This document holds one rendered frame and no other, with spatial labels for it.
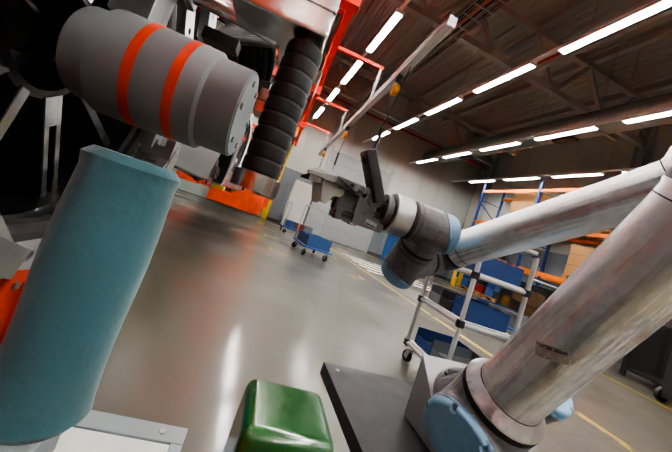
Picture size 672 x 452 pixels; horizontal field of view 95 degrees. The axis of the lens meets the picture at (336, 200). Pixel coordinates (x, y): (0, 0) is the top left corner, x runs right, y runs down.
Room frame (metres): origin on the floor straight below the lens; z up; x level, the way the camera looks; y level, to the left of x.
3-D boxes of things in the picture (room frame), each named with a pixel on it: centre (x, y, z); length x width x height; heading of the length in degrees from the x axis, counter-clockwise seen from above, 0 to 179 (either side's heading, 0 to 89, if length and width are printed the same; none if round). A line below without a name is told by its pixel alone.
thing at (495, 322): (2.06, -1.04, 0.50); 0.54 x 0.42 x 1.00; 11
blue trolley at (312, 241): (6.37, 0.16, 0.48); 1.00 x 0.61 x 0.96; 19
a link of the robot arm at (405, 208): (0.68, -0.13, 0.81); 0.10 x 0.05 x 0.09; 11
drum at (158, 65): (0.42, 0.27, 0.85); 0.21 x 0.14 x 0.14; 101
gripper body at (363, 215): (0.66, -0.05, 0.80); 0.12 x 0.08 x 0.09; 101
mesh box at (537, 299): (7.38, -5.26, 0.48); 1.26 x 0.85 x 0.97; 16
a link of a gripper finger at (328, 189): (0.59, 0.02, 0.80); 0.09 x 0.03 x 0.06; 137
